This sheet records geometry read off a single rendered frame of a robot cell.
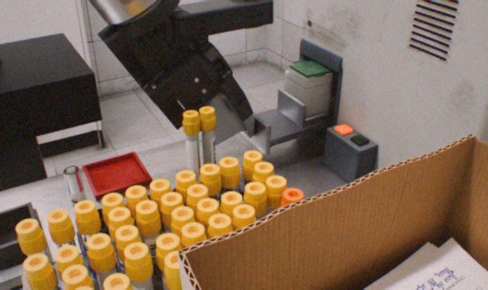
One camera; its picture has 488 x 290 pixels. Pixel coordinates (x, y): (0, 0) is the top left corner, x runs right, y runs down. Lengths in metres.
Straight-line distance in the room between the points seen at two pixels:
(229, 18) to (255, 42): 2.77
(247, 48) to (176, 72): 2.77
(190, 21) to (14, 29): 1.67
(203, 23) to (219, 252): 0.26
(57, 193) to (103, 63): 2.32
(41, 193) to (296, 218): 0.36
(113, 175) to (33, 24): 1.56
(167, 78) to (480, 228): 0.30
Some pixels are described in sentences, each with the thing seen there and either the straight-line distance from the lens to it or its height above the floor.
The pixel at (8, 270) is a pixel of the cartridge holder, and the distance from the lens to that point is 0.45.
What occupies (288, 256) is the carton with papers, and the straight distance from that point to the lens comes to 0.28.
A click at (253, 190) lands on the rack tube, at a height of 0.99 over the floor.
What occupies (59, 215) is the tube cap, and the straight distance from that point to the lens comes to 0.33.
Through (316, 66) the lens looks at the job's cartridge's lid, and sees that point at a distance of 0.56.
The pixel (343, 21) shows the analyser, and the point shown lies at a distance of 0.52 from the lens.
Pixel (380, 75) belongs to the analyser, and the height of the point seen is 1.00.
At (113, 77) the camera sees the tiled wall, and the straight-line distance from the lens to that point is 2.88.
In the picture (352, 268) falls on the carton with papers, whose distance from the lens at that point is 0.34.
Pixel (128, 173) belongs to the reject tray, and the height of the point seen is 0.88.
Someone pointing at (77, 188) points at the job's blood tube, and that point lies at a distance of 0.39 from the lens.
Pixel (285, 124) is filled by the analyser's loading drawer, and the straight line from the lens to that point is 0.56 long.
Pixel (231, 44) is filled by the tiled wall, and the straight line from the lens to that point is 3.12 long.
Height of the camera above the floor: 1.19
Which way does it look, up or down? 31 degrees down
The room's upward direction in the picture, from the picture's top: straight up
